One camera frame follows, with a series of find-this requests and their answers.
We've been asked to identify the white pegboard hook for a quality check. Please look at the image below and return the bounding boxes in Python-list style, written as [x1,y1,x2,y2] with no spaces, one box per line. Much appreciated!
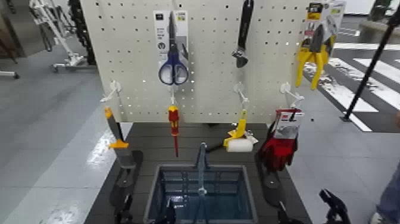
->
[99,80,122,103]
[233,82,250,110]
[168,85,178,105]
[280,82,305,108]

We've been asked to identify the black tripod pole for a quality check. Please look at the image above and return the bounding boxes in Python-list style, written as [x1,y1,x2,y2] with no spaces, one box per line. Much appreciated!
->
[340,6,400,123]

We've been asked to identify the yellow snips in card package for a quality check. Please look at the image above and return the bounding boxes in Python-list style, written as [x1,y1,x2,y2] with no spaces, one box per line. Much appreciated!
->
[295,0,347,91]

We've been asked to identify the brown wooden furniture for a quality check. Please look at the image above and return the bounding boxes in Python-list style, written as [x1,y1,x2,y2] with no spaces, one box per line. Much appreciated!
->
[0,0,26,60]

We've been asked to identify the black upright stand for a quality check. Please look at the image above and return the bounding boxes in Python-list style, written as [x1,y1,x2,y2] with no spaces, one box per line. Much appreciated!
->
[68,0,97,66]

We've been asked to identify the white pegboard panel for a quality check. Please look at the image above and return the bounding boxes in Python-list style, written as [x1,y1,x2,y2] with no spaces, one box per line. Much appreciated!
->
[79,0,316,125]

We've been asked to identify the grey concrete block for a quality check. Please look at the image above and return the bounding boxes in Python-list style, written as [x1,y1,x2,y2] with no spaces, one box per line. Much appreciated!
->
[357,20,400,45]

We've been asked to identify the scraper with grey orange handle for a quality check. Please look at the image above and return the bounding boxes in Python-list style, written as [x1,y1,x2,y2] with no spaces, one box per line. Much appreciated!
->
[104,107,138,170]

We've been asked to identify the black pegboard stand foot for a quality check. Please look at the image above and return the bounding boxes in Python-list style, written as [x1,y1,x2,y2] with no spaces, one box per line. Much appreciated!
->
[109,150,145,207]
[254,151,287,208]

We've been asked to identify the person's leg in jeans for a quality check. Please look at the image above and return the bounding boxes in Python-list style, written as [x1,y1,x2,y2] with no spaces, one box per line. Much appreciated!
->
[376,169,400,224]

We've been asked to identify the black adjustable wrench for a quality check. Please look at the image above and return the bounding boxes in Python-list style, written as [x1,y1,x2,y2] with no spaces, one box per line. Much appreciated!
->
[231,0,255,69]

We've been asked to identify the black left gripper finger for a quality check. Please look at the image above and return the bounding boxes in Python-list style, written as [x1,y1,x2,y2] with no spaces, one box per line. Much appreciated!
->
[165,198,176,224]
[114,194,133,224]

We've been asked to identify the white paint roller yellow handle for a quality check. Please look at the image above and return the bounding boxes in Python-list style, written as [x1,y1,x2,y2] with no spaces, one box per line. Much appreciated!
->
[206,109,260,153]

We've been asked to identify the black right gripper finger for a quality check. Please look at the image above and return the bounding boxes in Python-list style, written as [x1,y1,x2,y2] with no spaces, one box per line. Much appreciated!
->
[318,188,351,224]
[277,201,302,224]

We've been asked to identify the white wheeled metal rack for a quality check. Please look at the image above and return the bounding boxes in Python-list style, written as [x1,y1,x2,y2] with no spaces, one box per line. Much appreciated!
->
[29,0,95,73]

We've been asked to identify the red gloves with card header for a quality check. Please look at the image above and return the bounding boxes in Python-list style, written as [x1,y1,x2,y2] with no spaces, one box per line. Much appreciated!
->
[259,107,305,173]

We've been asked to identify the grey crate with handle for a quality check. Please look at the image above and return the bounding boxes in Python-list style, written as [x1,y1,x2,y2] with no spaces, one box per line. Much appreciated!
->
[143,142,258,224]

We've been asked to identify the blue scissors in card package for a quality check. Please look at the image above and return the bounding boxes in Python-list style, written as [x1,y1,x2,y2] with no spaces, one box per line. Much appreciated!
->
[153,9,190,86]

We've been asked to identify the red yellow screwdriver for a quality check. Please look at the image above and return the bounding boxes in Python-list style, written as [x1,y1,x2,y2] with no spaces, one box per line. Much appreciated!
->
[167,105,181,158]

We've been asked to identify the white floor base bar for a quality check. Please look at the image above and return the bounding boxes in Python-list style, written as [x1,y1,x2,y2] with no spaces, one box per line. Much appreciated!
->
[0,70,20,80]

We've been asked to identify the white shoe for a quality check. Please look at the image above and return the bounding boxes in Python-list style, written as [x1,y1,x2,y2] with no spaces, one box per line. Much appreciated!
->
[368,211,387,224]

